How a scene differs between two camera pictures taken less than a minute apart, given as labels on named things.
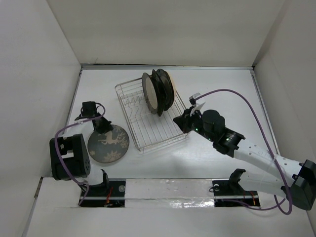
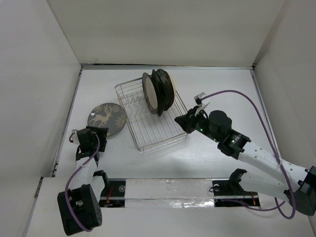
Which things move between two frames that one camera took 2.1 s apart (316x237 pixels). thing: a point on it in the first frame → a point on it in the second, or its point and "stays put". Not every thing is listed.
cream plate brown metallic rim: [150, 93] stays put
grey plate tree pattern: [109, 147] → [107, 115]
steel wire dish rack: [149, 131] stays put
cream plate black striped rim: [169, 88] stays put
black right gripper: [183, 121] stays put
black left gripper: [106, 128] → [102, 135]
